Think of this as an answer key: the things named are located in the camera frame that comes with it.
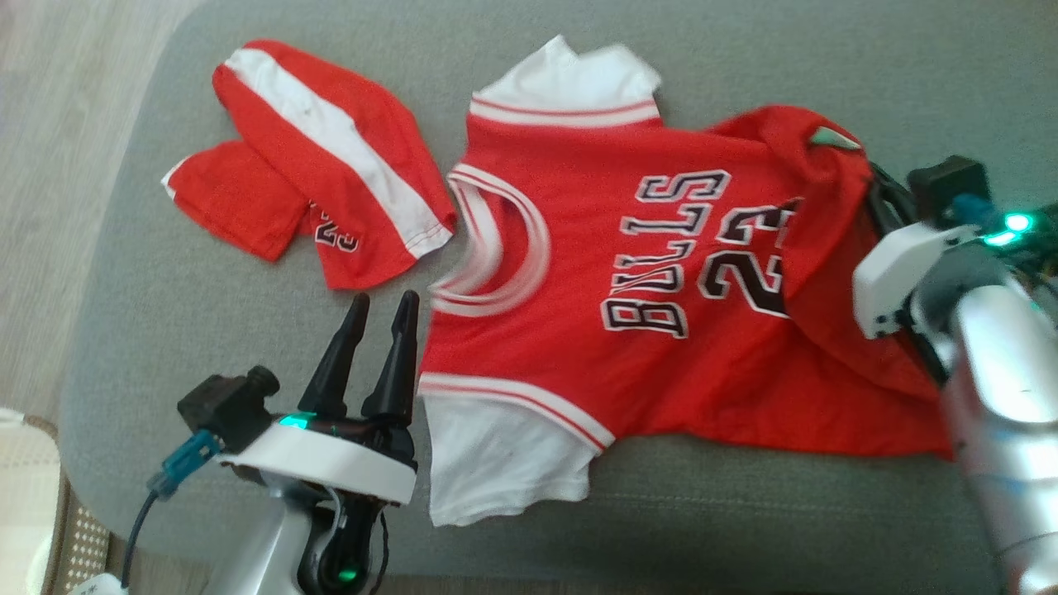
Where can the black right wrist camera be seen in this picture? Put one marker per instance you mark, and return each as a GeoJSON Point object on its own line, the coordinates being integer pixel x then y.
{"type": "Point", "coordinates": [942, 186]}

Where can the red shorts with white stripe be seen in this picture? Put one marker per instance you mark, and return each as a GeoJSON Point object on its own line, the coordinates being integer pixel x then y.
{"type": "Point", "coordinates": [273, 132]}

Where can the red Bulls jersey white sleeves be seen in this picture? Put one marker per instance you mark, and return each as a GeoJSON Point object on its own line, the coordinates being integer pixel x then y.
{"type": "Point", "coordinates": [579, 330]}

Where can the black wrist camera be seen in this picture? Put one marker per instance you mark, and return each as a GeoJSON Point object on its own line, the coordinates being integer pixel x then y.
{"type": "Point", "coordinates": [942, 186]}
{"type": "Point", "coordinates": [223, 405]}

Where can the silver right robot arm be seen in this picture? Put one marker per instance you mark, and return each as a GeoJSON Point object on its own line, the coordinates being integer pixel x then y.
{"type": "Point", "coordinates": [1008, 397]}

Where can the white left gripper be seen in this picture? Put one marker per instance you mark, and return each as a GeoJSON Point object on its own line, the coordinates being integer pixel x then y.
{"type": "Point", "coordinates": [331, 459]}

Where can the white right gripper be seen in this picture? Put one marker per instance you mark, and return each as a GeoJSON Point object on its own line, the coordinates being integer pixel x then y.
{"type": "Point", "coordinates": [888, 277]}

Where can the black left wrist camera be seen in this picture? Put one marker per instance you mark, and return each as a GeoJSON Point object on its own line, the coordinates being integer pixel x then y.
{"type": "Point", "coordinates": [223, 405]}

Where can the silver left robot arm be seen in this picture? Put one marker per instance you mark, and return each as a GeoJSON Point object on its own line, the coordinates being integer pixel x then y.
{"type": "Point", "coordinates": [264, 545]}

